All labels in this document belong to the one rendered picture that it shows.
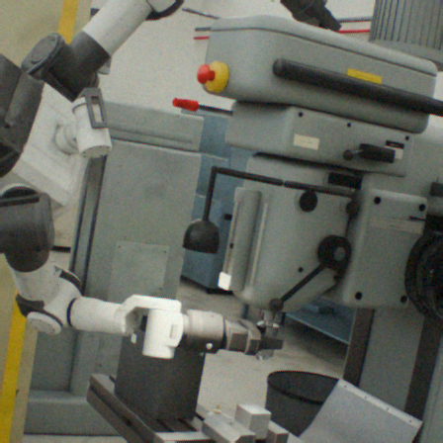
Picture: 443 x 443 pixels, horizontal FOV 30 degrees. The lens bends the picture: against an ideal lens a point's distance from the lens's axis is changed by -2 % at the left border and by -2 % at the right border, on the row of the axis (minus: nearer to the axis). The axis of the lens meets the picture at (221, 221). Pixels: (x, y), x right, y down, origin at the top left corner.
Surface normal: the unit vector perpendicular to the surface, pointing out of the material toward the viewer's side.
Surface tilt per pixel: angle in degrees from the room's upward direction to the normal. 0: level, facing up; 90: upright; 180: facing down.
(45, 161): 58
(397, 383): 90
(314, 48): 90
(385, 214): 90
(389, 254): 90
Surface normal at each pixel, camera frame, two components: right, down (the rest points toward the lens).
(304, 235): 0.48, 0.17
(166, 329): 0.29, -0.04
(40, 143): 0.74, -0.35
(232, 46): -0.86, -0.11
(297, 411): -0.48, 0.06
